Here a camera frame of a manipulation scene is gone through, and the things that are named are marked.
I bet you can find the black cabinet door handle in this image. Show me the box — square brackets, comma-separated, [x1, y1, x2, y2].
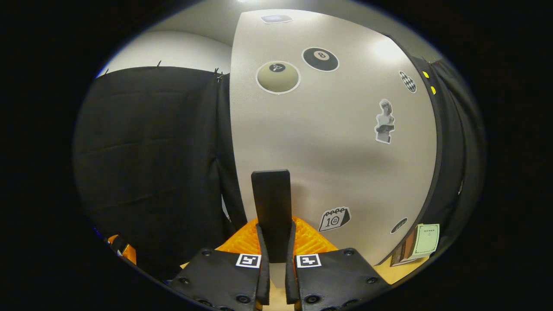
[251, 169, 292, 263]

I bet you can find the brown cover book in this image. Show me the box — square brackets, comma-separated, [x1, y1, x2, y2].
[391, 229, 417, 266]

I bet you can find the black backdrop cloth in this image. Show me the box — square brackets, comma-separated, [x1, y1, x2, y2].
[73, 58, 488, 281]

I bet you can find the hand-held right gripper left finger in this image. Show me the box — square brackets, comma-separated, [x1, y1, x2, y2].
[166, 218, 271, 311]

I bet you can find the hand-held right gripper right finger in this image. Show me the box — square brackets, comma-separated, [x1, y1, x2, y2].
[285, 217, 392, 311]

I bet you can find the grey cabinet door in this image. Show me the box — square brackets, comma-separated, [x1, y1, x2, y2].
[229, 9, 443, 288]

